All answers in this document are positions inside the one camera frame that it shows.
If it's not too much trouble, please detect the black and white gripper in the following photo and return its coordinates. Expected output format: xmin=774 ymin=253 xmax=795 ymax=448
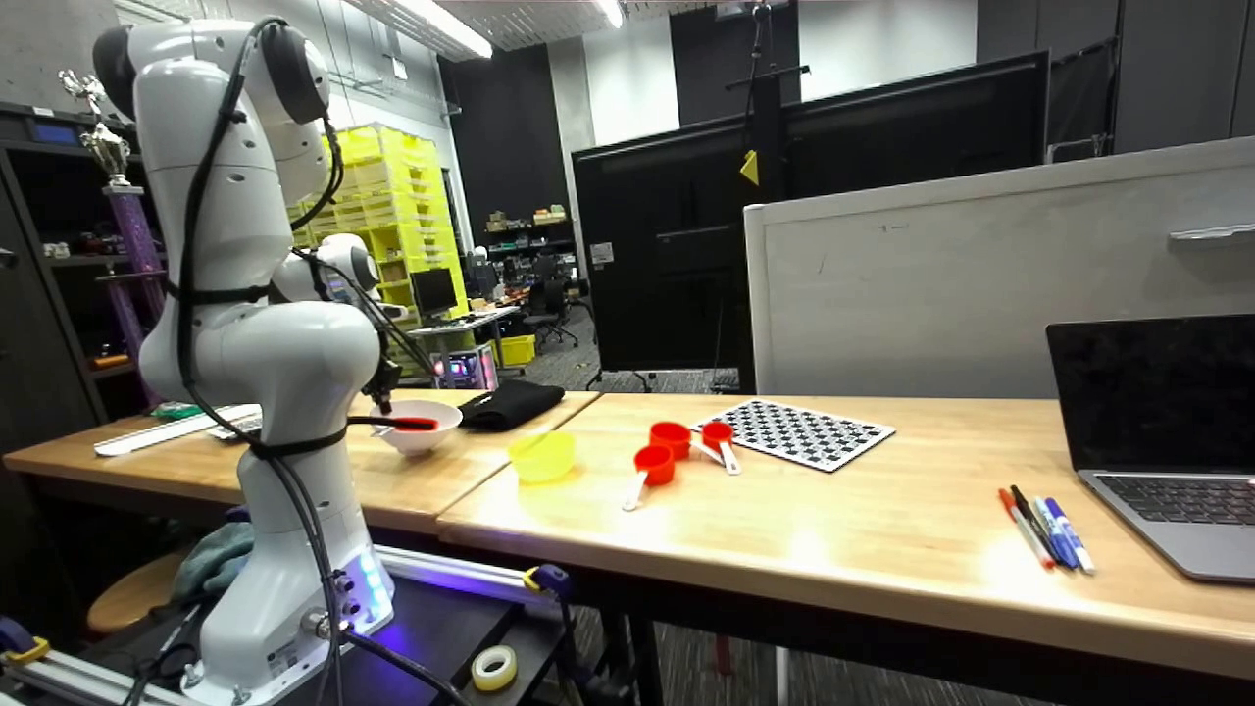
xmin=364 ymin=335 xmax=404 ymax=422

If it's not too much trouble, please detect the white bowl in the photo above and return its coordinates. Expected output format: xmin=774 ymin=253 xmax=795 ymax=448
xmin=372 ymin=395 xmax=468 ymax=463

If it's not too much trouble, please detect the black folded cloth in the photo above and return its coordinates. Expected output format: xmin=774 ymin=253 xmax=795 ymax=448
xmin=455 ymin=378 xmax=569 ymax=437

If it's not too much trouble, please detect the small yellow box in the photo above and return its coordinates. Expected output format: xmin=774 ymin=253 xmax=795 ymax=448
xmin=496 ymin=335 xmax=540 ymax=375

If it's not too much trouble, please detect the yellow plastic cup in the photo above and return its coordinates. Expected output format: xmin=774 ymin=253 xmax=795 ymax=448
xmin=506 ymin=429 xmax=581 ymax=491

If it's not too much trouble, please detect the yellow storage bin rack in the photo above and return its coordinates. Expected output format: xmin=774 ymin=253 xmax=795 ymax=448
xmin=293 ymin=121 xmax=472 ymax=331

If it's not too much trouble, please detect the teal cloth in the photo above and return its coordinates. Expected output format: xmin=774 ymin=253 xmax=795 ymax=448
xmin=170 ymin=518 xmax=258 ymax=607

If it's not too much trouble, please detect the roll of clear tape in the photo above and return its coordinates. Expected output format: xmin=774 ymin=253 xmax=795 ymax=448
xmin=468 ymin=645 xmax=522 ymax=694

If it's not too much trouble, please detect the purple trophy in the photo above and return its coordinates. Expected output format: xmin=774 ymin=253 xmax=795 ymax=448
xmin=54 ymin=67 xmax=170 ymax=371

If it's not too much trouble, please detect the large black screen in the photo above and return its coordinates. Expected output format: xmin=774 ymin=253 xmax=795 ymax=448
xmin=569 ymin=52 xmax=1053 ymax=381

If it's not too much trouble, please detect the round wooden board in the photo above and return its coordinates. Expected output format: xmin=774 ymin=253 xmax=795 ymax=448
xmin=84 ymin=550 xmax=189 ymax=640

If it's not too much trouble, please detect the small red measuring cup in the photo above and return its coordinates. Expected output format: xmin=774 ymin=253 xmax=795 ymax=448
xmin=697 ymin=416 xmax=747 ymax=475

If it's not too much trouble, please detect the black shelf unit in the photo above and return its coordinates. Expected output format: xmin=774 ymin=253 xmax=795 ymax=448
xmin=0 ymin=101 xmax=170 ymax=423

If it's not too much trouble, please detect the checkerboard calibration sheet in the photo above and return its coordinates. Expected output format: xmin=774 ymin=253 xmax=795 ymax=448
xmin=714 ymin=395 xmax=897 ymax=475

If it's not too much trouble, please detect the red pen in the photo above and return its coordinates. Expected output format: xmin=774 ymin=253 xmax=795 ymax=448
xmin=998 ymin=486 xmax=1055 ymax=572

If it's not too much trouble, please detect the black pen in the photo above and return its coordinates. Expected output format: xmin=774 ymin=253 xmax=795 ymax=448
xmin=1007 ymin=483 xmax=1070 ymax=572

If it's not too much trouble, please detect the blue pen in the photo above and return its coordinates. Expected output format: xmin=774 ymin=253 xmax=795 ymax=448
xmin=1025 ymin=496 xmax=1085 ymax=572
xmin=1038 ymin=496 xmax=1098 ymax=577

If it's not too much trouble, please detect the grey laptop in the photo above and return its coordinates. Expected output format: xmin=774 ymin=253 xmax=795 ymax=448
xmin=1045 ymin=309 xmax=1255 ymax=585

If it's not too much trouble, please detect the aluminium rail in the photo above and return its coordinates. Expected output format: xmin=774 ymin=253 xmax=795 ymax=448
xmin=0 ymin=640 xmax=199 ymax=706
xmin=378 ymin=543 xmax=573 ymax=599

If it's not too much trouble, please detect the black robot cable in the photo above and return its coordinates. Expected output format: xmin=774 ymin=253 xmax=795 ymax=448
xmin=152 ymin=12 xmax=462 ymax=706

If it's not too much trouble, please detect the red measuring cup white handle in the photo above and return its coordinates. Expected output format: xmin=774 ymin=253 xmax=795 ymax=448
xmin=620 ymin=439 xmax=680 ymax=513

